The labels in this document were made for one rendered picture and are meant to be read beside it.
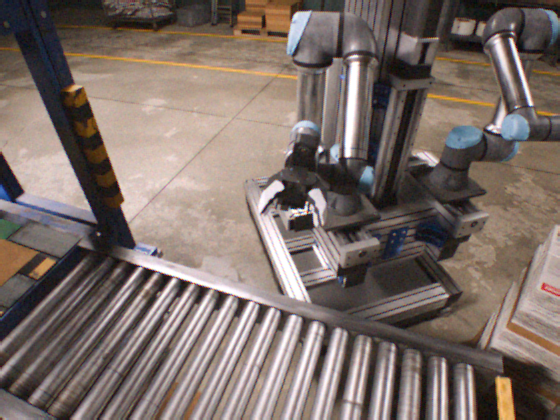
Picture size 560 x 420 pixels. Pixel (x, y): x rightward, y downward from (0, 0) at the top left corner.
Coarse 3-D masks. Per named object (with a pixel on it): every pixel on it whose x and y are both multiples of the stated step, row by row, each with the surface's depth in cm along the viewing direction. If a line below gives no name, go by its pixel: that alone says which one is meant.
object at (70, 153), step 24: (24, 0) 82; (48, 24) 90; (24, 48) 90; (48, 48) 92; (48, 72) 93; (48, 96) 99; (72, 144) 109; (96, 192) 121; (96, 216) 132; (120, 216) 136; (120, 240) 139
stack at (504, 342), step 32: (544, 256) 111; (512, 288) 139; (544, 288) 98; (512, 320) 110; (544, 320) 101; (512, 352) 115; (544, 352) 107; (512, 384) 123; (544, 384) 113; (480, 416) 144; (544, 416) 122
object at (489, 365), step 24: (96, 240) 117; (144, 264) 109; (168, 264) 109; (216, 288) 102; (240, 288) 102; (240, 312) 105; (264, 312) 101; (288, 312) 96; (312, 312) 96; (336, 312) 96; (384, 336) 90; (408, 336) 90; (456, 360) 85; (480, 360) 85; (480, 384) 88
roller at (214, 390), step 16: (256, 304) 98; (240, 320) 94; (256, 320) 97; (240, 336) 91; (224, 352) 87; (240, 352) 89; (224, 368) 84; (208, 384) 81; (224, 384) 82; (208, 400) 78; (192, 416) 76; (208, 416) 76
